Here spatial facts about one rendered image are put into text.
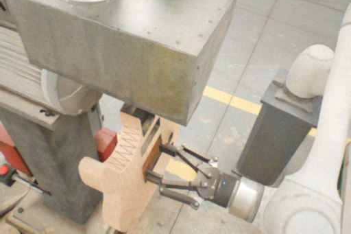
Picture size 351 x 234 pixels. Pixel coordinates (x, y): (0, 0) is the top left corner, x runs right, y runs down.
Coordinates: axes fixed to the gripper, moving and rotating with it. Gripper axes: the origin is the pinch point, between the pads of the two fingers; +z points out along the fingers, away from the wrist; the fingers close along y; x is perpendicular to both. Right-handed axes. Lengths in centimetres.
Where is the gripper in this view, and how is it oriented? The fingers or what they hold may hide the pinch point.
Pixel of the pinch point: (154, 159)
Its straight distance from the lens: 78.2
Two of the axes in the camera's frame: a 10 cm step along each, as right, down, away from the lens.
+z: -9.1, -3.4, 2.5
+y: 4.2, -7.3, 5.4
